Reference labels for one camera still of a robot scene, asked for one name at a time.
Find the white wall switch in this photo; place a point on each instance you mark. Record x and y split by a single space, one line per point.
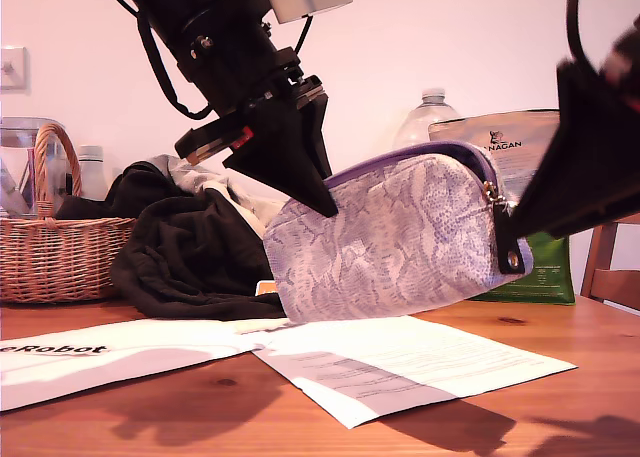
15 69

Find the woven wicker basket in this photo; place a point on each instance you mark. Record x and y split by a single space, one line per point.
60 262

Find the purple snakeskin pencil case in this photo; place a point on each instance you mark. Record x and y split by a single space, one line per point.
400 237

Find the dark brown grey-lined jacket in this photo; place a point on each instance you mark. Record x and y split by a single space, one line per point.
200 257

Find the white bottle grey cap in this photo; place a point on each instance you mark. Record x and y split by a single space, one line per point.
92 177

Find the small orange card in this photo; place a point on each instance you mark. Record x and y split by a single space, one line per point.
266 290

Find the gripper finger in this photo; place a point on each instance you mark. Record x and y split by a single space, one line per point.
590 167

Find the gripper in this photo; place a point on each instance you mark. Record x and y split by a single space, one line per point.
235 72

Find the clear glass jug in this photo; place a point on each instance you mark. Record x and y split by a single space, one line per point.
20 147

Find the large clear water bottle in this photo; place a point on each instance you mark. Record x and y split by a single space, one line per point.
425 122

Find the white printed letter sheet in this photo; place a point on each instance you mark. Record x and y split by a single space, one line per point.
450 357

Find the brown wooden chair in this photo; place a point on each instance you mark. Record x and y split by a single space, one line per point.
607 282

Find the white LeRobot printed sheet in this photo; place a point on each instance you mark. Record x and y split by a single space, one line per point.
125 357

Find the silver green Canagan bag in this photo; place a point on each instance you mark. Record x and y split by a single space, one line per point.
540 127

